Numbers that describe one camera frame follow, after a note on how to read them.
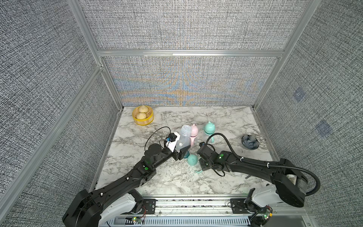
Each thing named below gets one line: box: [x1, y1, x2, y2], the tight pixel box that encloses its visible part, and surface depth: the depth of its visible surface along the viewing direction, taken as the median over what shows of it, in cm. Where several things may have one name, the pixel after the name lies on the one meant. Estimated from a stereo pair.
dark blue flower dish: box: [241, 134, 260, 150], surface depth 97 cm
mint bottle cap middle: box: [187, 154, 199, 166], surface depth 88 cm
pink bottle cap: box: [190, 123, 199, 137], surface depth 87 cm
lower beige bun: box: [136, 112, 147, 120], surface depth 108 cm
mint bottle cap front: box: [203, 121, 216, 135], surface depth 87 cm
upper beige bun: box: [138, 104, 149, 113], surface depth 112 cm
